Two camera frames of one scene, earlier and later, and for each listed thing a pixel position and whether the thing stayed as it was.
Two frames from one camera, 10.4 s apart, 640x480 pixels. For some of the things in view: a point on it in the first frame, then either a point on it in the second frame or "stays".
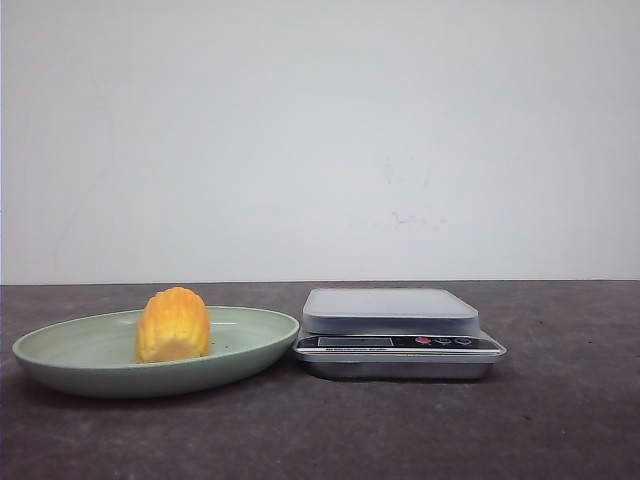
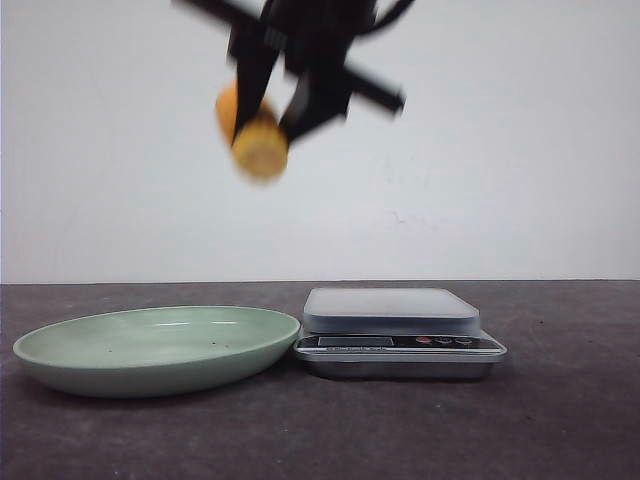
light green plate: (96, 356) stays
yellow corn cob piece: (173, 324) to (262, 147)
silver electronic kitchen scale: (393, 334) stays
